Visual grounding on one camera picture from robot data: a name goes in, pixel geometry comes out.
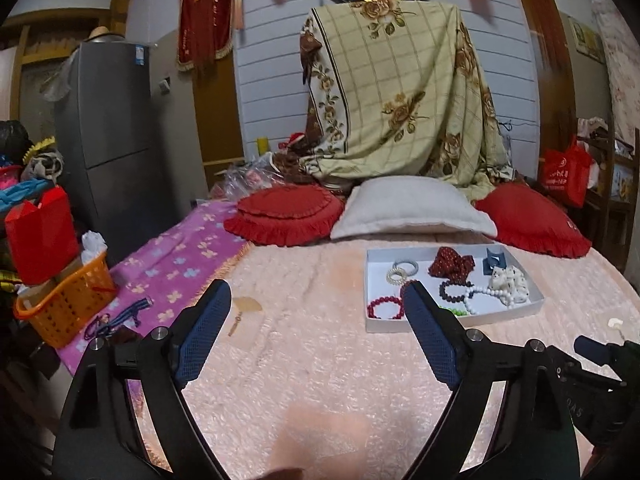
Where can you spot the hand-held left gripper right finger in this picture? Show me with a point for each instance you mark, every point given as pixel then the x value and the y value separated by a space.
pixel 430 330

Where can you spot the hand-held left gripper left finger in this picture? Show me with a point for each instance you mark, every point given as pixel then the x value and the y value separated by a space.
pixel 200 330

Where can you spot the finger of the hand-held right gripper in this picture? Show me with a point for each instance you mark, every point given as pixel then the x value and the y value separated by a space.
pixel 597 352

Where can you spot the white cardboard box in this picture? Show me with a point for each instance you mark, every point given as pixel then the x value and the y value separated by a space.
pixel 380 272

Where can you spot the white cherry-print scrunchie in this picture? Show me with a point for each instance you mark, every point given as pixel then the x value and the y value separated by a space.
pixel 510 285

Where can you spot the small white object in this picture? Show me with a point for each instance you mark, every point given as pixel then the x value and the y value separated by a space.
pixel 615 323

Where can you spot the small brass key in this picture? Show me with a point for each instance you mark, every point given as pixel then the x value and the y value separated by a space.
pixel 235 325

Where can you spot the red polka-dot scrunchie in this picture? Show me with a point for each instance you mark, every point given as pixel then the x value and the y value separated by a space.
pixel 450 262

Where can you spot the purple flowered blanket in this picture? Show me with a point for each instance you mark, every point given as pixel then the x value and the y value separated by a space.
pixel 175 260

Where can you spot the blue hair claw clip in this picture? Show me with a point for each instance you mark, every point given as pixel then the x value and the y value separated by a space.
pixel 492 266

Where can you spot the pink textured bedspread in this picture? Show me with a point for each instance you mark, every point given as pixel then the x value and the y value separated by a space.
pixel 325 385

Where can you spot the white pillow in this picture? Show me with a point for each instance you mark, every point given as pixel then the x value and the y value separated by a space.
pixel 410 205

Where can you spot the white crumpled plastic bag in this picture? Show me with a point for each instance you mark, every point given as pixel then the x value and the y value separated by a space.
pixel 94 245

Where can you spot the orange plastic basket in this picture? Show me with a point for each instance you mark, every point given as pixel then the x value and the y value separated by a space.
pixel 65 305

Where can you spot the red ruffled round cushion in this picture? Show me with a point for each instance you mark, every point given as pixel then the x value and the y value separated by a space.
pixel 285 210

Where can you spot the red ruffled heart cushion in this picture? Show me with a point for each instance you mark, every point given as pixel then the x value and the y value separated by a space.
pixel 530 220

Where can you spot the wooden shelf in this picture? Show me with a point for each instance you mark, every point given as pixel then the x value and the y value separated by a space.
pixel 610 200

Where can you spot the clear plastic bags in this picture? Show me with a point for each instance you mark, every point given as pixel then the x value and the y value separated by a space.
pixel 250 175

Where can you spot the red shopping bag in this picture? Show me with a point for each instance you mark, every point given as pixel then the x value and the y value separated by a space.
pixel 565 175

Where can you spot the red gift bag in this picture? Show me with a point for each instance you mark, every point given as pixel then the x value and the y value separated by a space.
pixel 42 235

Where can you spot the yellow box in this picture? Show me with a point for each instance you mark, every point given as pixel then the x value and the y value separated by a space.
pixel 262 149

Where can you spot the grey refrigerator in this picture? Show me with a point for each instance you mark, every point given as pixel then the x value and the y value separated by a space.
pixel 115 135

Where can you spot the brown wooden door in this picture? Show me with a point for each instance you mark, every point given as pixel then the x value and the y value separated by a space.
pixel 220 110

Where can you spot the teal cloth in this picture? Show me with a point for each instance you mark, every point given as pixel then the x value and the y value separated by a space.
pixel 25 192

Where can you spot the grey cloth bundle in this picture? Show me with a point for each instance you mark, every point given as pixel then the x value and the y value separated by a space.
pixel 47 165

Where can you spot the pink cloth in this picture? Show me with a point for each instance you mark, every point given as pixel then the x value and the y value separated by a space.
pixel 592 127

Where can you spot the cream floral blanket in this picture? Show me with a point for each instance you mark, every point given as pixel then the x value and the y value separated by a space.
pixel 400 85

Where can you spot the black plastic bag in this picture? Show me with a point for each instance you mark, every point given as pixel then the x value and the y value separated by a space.
pixel 12 140

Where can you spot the straw hat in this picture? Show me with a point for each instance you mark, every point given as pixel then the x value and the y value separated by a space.
pixel 102 35

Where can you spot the red fringed banner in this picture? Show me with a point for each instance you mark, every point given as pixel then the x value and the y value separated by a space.
pixel 205 15

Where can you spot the white wall switch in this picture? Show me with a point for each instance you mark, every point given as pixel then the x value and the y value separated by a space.
pixel 164 84

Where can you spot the floral wall cloth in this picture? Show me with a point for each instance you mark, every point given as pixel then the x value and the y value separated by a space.
pixel 622 70

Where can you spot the brown wooden door frame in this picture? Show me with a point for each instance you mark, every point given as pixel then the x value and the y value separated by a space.
pixel 545 60

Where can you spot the small wall picture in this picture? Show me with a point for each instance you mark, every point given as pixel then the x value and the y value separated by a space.
pixel 586 39

